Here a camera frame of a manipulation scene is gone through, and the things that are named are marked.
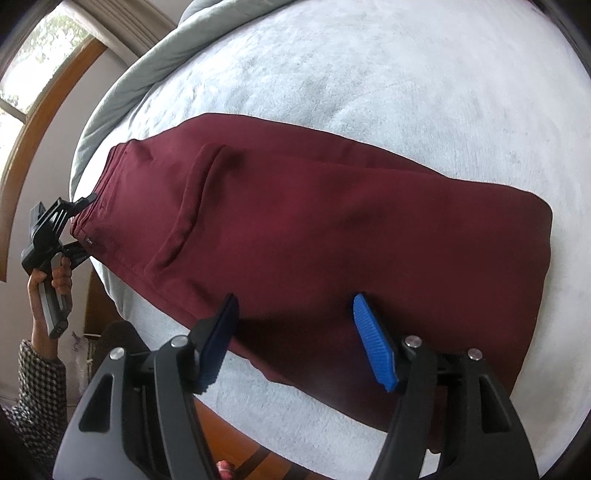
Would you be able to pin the beige curtain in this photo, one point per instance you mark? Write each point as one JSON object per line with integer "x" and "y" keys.
{"x": 124, "y": 23}

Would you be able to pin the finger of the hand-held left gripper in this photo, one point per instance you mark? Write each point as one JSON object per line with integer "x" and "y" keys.
{"x": 77, "y": 254}
{"x": 76, "y": 208}

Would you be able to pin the window pane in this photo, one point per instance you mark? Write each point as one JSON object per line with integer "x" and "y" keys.
{"x": 41, "y": 55}

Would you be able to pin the person's left forearm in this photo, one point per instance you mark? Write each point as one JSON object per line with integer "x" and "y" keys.
{"x": 37, "y": 383}

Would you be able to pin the white fleece bed blanket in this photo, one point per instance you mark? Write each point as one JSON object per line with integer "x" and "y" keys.
{"x": 369, "y": 69}

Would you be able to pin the grey-green duvet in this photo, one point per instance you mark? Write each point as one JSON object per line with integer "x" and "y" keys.
{"x": 138, "y": 83}

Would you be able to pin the maroon pants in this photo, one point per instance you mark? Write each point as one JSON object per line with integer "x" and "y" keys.
{"x": 323, "y": 221}

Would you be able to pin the wooden window frame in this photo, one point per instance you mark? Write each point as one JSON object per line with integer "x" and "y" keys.
{"x": 44, "y": 120}

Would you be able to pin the person's left hand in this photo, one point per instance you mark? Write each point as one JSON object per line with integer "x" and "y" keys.
{"x": 61, "y": 277}

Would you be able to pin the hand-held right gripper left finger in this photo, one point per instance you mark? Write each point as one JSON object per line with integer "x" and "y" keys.
{"x": 217, "y": 344}

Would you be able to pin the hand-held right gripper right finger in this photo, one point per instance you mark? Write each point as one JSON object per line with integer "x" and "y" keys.
{"x": 374, "y": 344}

